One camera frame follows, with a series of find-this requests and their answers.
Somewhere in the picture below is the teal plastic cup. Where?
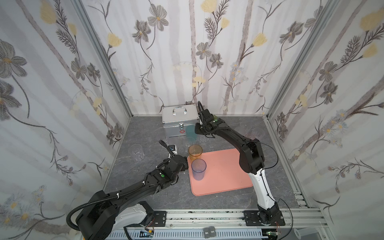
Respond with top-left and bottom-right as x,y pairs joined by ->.
186,125 -> 198,142

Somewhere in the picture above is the blue plastic cup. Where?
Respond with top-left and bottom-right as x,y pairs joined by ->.
191,159 -> 207,181

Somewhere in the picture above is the amber plastic cup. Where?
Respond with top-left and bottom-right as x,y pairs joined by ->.
188,145 -> 203,162

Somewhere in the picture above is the pink plastic tray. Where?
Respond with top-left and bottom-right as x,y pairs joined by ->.
187,149 -> 253,197

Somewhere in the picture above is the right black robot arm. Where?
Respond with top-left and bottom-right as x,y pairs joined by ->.
195,107 -> 286,226

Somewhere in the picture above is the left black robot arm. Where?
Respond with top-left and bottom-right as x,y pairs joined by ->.
66,155 -> 189,240

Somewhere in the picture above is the silver first aid case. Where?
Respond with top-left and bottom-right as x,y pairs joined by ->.
162,105 -> 200,138

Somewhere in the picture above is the clear cup far left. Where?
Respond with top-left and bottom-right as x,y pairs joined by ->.
129,144 -> 145,161

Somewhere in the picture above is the clear cup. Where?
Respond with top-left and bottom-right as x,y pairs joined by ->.
245,127 -> 266,142
129,144 -> 145,161

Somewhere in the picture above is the clear cup right back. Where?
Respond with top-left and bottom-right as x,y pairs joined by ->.
245,127 -> 266,142

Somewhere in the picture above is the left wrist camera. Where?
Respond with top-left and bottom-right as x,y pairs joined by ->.
168,145 -> 178,155

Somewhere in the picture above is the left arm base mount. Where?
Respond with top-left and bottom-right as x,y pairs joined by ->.
130,211 -> 167,228

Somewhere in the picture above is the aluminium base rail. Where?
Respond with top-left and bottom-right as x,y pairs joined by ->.
106,205 -> 335,240

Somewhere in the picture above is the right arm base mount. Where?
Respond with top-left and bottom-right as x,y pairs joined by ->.
243,211 -> 286,227

